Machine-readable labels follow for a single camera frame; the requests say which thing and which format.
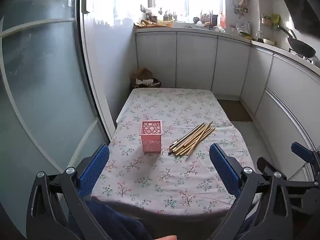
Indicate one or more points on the person's left hand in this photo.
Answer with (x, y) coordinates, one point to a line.
(166, 238)

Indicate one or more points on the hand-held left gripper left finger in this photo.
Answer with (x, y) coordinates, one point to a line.
(93, 170)

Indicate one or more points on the black trash bin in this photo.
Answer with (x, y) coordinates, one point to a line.
(156, 83)

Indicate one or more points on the pile of wooden chopsticks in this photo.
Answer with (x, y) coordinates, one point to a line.
(192, 140)

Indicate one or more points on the black wall hooks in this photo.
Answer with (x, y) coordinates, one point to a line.
(143, 8)

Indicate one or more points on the green packet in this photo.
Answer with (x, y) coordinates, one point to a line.
(275, 21)

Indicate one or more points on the red bottle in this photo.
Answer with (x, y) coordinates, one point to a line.
(222, 21)

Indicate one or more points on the white kitchen cabinet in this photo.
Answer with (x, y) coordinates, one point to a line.
(195, 60)

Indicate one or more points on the pink perforated utensil holder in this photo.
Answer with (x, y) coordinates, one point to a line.
(151, 137)

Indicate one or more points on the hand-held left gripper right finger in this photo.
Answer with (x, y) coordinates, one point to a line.
(223, 167)

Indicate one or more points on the yellow paper pile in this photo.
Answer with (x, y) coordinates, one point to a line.
(155, 24)

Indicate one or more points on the black range hood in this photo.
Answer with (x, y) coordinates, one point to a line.
(300, 2)

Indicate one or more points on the hanging kitchen tools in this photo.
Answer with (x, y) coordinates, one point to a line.
(240, 7)

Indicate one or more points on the pale bowl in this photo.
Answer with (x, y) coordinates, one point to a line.
(268, 41)

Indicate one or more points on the brown paper bag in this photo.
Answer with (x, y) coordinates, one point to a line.
(142, 75)

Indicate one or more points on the black wok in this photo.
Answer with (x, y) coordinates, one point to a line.
(301, 47)

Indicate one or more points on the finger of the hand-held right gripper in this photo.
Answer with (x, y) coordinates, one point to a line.
(265, 166)
(302, 152)

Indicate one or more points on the person's blue trouser leg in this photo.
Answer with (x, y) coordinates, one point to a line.
(112, 220)

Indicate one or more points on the frosted glass door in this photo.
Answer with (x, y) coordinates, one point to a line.
(37, 80)

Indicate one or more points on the floral tablecloth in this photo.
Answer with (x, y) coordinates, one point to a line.
(162, 180)

